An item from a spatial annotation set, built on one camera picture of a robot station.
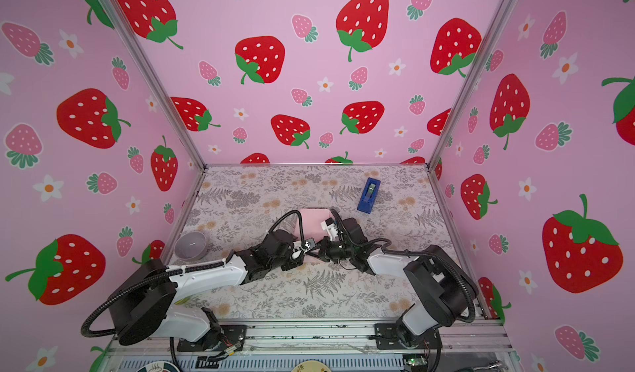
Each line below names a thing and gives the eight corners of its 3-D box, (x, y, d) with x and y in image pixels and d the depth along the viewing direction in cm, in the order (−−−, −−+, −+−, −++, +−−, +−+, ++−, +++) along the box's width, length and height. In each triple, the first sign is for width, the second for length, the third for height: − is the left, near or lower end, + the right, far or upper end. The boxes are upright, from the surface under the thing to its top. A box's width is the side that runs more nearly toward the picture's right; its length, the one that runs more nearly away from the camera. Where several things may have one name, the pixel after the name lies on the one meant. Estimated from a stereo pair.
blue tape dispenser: (358, 210, 107) (359, 200, 101) (366, 187, 116) (367, 176, 110) (371, 214, 106) (373, 204, 100) (378, 190, 114) (381, 180, 109)
